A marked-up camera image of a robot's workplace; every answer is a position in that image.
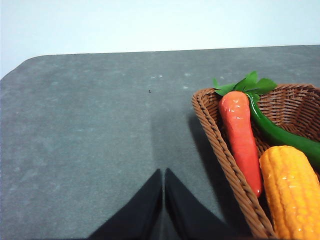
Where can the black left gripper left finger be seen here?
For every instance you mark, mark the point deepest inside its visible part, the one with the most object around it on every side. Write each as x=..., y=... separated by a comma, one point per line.
x=139, y=219

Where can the brown wicker basket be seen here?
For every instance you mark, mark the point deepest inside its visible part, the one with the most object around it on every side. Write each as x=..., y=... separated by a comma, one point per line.
x=293, y=108

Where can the yellow toy corn cob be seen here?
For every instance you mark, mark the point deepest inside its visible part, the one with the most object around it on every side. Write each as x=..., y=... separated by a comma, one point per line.
x=293, y=192

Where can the orange toy carrot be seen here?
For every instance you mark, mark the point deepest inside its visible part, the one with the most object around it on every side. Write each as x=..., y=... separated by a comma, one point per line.
x=236, y=115

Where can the green toy chili pepper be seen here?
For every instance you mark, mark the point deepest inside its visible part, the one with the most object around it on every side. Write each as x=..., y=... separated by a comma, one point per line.
x=289, y=139

